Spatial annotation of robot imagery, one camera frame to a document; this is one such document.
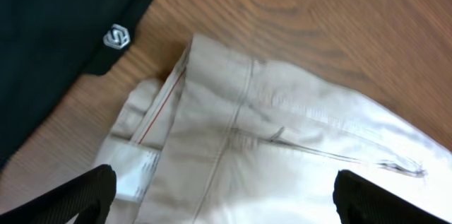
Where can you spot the black garment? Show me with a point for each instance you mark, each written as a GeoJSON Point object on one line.
{"type": "Point", "coordinates": [46, 45]}

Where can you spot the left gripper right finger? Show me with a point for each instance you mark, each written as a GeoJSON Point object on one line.
{"type": "Point", "coordinates": [359, 201]}

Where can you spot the beige khaki shorts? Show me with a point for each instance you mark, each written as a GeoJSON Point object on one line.
{"type": "Point", "coordinates": [232, 139]}

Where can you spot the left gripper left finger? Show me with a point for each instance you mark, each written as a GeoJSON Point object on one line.
{"type": "Point", "coordinates": [86, 199]}

